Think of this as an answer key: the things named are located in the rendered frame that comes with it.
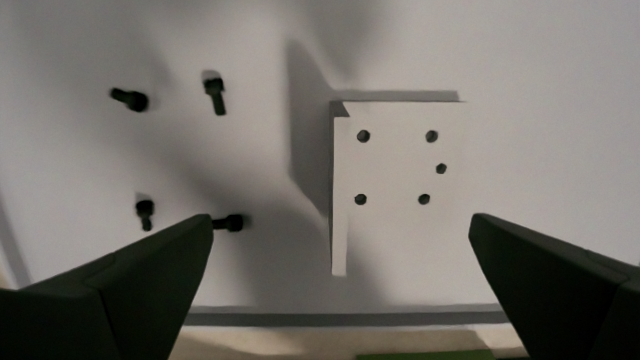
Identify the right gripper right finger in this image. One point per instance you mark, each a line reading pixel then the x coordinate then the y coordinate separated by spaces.
pixel 563 301

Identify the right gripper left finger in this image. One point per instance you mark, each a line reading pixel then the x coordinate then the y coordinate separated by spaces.
pixel 129 304

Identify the white metal bracket plate with holes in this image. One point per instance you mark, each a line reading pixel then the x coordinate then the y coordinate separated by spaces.
pixel 391 167

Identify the black screw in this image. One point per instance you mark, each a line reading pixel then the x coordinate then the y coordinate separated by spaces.
pixel 235 222
pixel 216 88
pixel 137 101
pixel 147 210

